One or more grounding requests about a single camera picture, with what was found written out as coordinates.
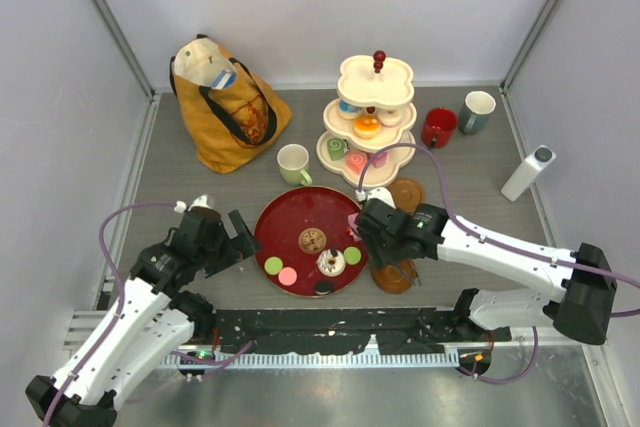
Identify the brown wooden coaster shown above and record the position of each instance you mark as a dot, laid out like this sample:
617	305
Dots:
379	277
407	193

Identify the yellow tote bag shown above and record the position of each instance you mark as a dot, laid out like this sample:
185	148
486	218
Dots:
229	127

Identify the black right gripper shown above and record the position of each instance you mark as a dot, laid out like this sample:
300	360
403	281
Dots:
378	255

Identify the white frosted donut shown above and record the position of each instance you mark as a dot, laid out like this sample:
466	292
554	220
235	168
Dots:
390	118

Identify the brown wooden coaster bottom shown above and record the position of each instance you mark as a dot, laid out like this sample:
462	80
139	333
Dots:
379	277

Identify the salmon pink swirl roll cake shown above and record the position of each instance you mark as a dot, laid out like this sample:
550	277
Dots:
356	161

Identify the white bottle grey cap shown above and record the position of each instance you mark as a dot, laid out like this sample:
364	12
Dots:
527	172

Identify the large green macaron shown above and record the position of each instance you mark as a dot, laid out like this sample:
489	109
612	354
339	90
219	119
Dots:
273	265

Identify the black sandwich cookie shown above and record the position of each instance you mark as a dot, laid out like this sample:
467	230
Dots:
323	287

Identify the red mug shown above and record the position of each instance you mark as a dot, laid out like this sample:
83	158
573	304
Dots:
438	128

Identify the cream three-tier cake stand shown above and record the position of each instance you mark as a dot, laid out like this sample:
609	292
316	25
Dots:
372	83

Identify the small green macaron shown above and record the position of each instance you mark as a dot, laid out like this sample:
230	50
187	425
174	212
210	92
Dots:
352	255

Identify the brown wooden coaster top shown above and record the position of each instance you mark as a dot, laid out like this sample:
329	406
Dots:
407	193

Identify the green swirl roll cake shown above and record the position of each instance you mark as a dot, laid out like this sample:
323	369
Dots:
336	148

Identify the metal serving tongs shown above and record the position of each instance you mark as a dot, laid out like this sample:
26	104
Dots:
402	276

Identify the blue frosted donut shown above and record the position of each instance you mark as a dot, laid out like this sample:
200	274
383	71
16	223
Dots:
348	111

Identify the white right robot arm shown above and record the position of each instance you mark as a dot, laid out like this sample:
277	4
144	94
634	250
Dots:
570	290

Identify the red round lacquer tray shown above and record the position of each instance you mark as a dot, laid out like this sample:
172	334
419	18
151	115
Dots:
298	226

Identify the orange glazed donut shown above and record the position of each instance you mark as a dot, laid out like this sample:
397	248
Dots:
366	126

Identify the grey blue mug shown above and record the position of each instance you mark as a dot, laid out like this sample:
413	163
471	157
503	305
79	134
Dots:
476	110

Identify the magenta swirl roll cake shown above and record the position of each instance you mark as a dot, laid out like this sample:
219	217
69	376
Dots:
378	160

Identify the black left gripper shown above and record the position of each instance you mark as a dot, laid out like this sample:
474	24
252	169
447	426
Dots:
237	248

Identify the pink layered cake slice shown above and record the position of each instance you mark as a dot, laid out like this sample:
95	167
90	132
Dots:
352	228

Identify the light green mug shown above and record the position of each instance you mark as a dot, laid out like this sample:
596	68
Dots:
293	162

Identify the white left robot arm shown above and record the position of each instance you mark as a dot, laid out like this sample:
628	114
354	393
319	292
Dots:
115	342

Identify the pink macaron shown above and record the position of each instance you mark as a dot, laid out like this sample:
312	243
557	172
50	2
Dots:
287	276

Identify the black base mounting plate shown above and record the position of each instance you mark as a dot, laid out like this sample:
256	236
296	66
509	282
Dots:
343	331

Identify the blue white packet in bag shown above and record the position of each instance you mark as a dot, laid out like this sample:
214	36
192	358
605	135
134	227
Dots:
224	79

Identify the white chocolate sprinkle donut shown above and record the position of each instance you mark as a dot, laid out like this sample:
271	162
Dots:
331	262

